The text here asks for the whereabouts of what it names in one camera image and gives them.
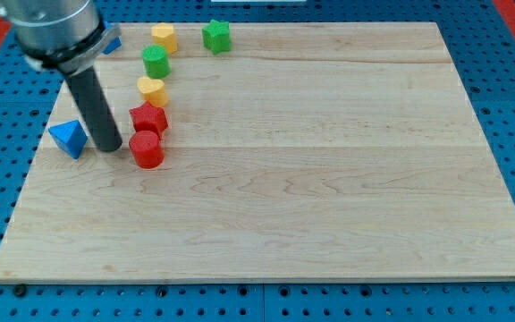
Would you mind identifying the yellow pentagon block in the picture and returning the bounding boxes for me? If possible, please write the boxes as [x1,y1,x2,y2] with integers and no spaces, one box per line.
[151,22,178,54]

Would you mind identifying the blue cube block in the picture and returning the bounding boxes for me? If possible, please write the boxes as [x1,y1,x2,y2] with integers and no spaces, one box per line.
[102,37,122,55]

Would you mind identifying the green star block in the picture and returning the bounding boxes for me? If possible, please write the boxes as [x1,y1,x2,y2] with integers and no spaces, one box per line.
[202,20,232,55]

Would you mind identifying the red cylinder block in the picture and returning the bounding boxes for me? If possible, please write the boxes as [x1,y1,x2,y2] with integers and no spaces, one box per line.
[129,131,165,169]

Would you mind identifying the yellow heart block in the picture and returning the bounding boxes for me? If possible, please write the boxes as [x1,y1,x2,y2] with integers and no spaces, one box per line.
[137,76,169,107]

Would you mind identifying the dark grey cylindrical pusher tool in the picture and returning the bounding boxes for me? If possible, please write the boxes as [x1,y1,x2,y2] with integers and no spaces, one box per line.
[65,67,122,152]

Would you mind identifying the blue triangle block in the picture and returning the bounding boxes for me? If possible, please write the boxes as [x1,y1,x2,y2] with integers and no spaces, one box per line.
[48,120,88,159]

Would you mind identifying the red star block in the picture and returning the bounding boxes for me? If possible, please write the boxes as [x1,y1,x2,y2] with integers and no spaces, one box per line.
[129,102,168,140]

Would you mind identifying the green cylinder block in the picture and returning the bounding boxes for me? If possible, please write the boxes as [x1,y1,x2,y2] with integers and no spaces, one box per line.
[141,45,171,79]

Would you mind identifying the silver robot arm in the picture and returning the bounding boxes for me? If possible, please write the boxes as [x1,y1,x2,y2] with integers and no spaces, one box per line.
[0,0,121,76]

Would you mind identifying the light wooden board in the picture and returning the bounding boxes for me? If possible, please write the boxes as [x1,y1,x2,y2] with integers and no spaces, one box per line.
[0,22,515,284]

